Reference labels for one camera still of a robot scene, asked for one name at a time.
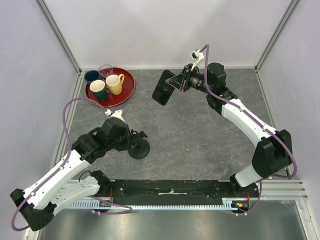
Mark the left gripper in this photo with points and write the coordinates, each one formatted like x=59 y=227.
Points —
x=130 y=142

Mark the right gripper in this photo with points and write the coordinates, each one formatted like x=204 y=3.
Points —
x=176 y=81

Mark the black phone stand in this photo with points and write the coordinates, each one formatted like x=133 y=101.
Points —
x=143 y=147

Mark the black smartphone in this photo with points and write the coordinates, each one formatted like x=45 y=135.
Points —
x=163 y=91

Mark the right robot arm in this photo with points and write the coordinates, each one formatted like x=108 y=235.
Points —
x=273 y=148

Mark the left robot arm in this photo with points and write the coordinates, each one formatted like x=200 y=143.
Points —
x=35 y=202

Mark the red round tray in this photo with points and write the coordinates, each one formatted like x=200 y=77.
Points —
x=128 y=88

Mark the yellow mug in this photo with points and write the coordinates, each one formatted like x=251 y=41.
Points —
x=114 y=83

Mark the dark green mug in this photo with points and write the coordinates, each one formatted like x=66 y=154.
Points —
x=98 y=88

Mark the clear drinking glass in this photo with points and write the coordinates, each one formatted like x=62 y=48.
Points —
x=105 y=70

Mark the blue mug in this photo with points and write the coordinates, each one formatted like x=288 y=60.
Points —
x=91 y=76

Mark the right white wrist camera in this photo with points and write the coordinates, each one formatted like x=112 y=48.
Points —
x=197 y=57

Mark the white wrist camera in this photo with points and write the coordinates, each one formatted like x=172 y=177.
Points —
x=116 y=114
x=197 y=57

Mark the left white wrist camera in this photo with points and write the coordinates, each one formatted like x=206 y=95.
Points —
x=116 y=114

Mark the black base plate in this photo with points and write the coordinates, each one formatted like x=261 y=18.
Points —
x=136 y=192

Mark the slotted cable duct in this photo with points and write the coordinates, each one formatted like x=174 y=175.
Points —
x=96 y=205

